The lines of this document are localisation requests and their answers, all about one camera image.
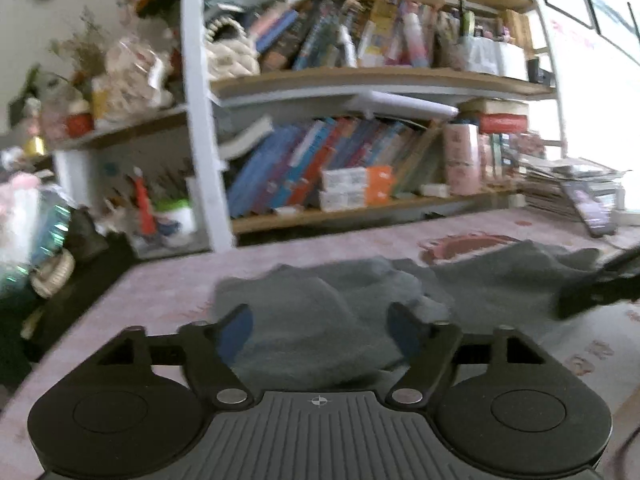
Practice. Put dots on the iridescent plastic bag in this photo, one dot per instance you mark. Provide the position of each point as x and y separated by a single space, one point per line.
50 230

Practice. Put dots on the pink printed cup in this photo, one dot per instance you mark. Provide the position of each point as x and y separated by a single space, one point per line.
461 160

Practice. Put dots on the row of upright books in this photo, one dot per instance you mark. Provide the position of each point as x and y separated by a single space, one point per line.
320 35

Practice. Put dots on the small white eraser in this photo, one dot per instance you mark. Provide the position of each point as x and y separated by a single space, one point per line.
435 190

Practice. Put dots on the yellow tape roll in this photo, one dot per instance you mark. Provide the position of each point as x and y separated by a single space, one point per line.
35 145

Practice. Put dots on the black case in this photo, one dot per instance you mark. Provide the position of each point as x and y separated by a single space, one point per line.
85 300

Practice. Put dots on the thick black white book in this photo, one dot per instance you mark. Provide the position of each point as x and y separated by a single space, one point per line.
247 137

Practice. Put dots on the red tassel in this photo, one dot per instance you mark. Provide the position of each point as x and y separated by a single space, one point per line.
144 205

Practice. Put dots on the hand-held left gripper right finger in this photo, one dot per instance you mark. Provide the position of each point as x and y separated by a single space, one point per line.
405 332

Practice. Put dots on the stack of magazines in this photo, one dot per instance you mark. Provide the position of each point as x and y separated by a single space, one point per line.
565 172

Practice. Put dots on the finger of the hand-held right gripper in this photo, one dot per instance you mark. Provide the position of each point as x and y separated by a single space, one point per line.
605 285

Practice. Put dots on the row of leaning books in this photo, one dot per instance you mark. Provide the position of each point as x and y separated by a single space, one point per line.
310 160

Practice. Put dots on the white quilted handbag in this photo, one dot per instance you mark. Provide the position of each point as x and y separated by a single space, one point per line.
230 52

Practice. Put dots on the dried flower bunch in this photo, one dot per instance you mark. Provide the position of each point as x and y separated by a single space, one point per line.
85 45

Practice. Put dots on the bunch of pens and brushes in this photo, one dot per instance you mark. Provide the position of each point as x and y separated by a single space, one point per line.
170 185

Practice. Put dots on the white wristwatch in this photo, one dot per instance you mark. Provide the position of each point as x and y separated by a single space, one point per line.
52 272

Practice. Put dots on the white paper sheets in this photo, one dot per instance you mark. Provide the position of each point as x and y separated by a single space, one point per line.
400 105

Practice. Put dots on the wooden bookshelf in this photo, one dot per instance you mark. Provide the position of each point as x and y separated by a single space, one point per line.
350 80

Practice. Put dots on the black smartphone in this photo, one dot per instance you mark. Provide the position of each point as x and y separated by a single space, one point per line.
590 207

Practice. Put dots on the white shelf post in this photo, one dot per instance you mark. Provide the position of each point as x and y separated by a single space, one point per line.
202 110

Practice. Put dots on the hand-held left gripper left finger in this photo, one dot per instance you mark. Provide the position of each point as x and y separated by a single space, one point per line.
235 332

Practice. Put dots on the red box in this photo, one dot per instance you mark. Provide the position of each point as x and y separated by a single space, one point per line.
502 123

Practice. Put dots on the white jar green lid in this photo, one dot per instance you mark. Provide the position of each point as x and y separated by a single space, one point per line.
175 220

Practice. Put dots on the grey sweatshirt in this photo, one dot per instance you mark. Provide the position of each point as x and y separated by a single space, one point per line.
320 310

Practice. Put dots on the dark leather shoe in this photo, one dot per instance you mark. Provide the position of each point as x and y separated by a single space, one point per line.
87 232

